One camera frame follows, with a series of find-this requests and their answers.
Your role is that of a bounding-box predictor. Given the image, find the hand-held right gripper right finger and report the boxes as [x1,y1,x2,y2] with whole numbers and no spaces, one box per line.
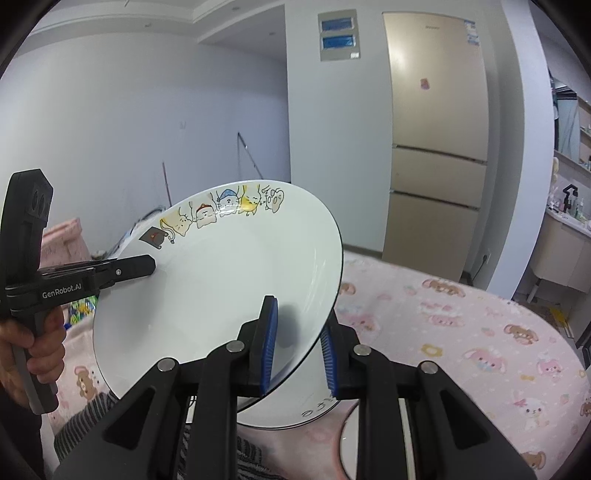
[320,308,539,480]

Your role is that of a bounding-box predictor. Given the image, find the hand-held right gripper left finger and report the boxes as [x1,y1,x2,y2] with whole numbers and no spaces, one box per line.
[55,295,279,480]

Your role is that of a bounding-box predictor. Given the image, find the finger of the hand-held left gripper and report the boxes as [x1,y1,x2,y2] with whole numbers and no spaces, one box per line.
[110,255,157,289]

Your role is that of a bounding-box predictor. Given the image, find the white plate with cartoon print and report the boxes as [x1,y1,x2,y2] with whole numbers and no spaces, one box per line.
[92,179,345,400]

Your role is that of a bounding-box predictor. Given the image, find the person's left hand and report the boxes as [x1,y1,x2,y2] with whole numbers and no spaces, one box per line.
[0,308,66,408]

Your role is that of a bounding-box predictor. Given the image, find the colourful printed bag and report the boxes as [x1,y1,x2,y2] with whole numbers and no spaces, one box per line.
[68,295,99,331]

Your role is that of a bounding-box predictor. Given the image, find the pink fabric box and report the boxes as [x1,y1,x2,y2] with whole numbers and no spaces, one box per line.
[41,219,91,274]

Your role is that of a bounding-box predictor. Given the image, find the white plate on table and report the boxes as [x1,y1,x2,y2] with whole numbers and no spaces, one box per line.
[236,351,361,431]

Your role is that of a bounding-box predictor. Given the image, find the clear glass bowl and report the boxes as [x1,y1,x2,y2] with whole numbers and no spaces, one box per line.
[339,401,413,480]

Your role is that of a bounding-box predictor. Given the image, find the pink printed tablecloth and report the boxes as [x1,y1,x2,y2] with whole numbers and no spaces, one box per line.
[41,251,590,480]

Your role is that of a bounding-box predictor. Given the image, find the grey striped cloth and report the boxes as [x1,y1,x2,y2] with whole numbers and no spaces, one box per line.
[54,392,274,480]

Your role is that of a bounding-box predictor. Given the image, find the gold three-door refrigerator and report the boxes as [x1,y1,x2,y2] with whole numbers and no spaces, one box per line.
[382,11,490,282]

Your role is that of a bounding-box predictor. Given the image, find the beige bathroom vanity cabinet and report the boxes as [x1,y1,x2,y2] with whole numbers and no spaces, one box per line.
[526,210,591,292]

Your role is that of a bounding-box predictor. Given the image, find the cream plush toy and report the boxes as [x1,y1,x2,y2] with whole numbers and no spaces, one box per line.
[549,157,561,209]

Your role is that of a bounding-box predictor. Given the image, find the grey electrical panel box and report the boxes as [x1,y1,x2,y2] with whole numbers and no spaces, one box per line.
[318,11,362,62]

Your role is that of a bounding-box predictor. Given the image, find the wooden mirror cabinet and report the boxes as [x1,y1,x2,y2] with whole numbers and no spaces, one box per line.
[551,80,591,172]

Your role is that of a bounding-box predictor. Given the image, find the thin metal mop handle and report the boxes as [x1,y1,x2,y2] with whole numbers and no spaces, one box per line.
[237,132,265,181]

